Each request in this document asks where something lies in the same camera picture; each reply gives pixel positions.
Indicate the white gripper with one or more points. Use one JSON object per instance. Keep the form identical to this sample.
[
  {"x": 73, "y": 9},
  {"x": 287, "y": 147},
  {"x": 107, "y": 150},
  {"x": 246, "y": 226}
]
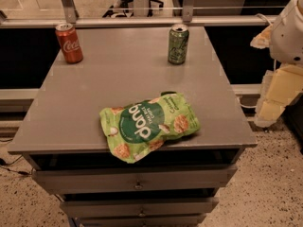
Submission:
[{"x": 288, "y": 35}]

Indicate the bottom grey drawer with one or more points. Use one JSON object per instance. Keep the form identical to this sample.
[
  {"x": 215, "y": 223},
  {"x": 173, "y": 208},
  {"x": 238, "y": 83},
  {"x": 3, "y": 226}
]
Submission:
[{"x": 160, "y": 221}]

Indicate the red cola can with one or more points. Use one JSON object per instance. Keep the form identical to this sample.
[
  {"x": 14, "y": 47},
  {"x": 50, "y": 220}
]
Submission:
[{"x": 69, "y": 42}]

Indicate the green soda can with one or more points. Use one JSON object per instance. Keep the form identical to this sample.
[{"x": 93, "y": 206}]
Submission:
[{"x": 178, "y": 40}]

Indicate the grey drawer cabinet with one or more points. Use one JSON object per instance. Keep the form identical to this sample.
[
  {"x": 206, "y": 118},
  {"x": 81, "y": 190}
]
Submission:
[{"x": 121, "y": 67}]

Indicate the middle grey drawer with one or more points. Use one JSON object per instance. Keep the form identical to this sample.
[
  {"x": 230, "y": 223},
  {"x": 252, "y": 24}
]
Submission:
[{"x": 138, "y": 208}]

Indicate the grey drawer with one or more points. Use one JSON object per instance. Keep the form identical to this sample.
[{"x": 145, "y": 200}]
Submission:
[
  {"x": 160, "y": 221},
  {"x": 133, "y": 179},
  {"x": 138, "y": 208}
]

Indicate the black office chair base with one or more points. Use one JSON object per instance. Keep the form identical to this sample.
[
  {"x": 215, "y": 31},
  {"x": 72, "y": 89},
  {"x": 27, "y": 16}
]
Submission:
[{"x": 129, "y": 8}]

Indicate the green snack bag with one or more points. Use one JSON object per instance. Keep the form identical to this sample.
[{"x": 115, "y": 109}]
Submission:
[{"x": 136, "y": 130}]

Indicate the top grey drawer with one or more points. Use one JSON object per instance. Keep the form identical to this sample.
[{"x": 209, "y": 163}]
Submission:
[{"x": 133, "y": 179}]

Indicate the metal window frame rail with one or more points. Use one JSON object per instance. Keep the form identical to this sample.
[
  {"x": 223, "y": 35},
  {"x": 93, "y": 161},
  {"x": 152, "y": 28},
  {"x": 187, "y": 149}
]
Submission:
[{"x": 88, "y": 13}]

